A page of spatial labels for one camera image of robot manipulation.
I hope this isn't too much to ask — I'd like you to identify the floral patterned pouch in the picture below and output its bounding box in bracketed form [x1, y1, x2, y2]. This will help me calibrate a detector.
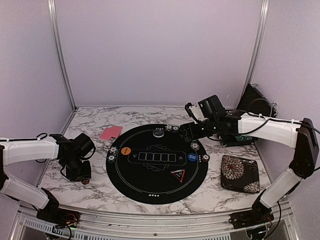
[220, 155, 260, 194]

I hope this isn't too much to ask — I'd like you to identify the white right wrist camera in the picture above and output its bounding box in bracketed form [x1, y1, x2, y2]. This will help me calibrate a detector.
[184, 102, 206, 123]

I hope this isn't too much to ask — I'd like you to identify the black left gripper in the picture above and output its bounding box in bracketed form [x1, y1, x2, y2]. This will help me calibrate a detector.
[62, 156, 92, 182]

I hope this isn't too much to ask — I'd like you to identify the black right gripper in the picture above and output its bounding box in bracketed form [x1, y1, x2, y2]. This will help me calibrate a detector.
[177, 117, 219, 143]

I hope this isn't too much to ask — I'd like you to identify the black poker chip case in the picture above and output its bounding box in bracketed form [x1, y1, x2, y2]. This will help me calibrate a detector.
[215, 83, 277, 147]

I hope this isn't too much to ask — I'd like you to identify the round black poker mat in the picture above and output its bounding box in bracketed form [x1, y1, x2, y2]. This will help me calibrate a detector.
[106, 124, 209, 205]

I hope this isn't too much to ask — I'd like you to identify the green chip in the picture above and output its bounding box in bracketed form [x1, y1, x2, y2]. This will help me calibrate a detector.
[106, 155, 116, 164]
[172, 126, 179, 132]

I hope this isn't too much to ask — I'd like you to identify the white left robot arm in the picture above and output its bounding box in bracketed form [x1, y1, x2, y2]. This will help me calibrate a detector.
[0, 133, 96, 223]

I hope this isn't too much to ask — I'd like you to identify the orange big blind button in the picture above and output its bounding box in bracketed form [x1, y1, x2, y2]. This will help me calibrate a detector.
[120, 147, 132, 156]

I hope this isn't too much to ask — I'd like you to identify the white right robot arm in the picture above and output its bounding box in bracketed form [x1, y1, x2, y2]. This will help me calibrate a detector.
[179, 95, 319, 224]

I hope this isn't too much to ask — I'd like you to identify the red triangle all-in marker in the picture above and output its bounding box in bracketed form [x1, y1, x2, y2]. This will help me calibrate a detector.
[170, 169, 186, 183]

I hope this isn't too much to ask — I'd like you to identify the red chip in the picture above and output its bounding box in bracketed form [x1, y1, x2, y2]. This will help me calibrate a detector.
[201, 154, 210, 162]

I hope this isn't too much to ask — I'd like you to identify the red playing card deck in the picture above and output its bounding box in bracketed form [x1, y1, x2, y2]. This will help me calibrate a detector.
[99, 125, 123, 141]

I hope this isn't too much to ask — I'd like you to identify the black dealer button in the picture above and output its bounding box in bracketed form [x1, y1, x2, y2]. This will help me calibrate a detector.
[152, 129, 165, 138]

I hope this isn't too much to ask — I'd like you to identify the blue small blind button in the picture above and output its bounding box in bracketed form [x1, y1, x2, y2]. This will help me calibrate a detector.
[187, 153, 199, 162]

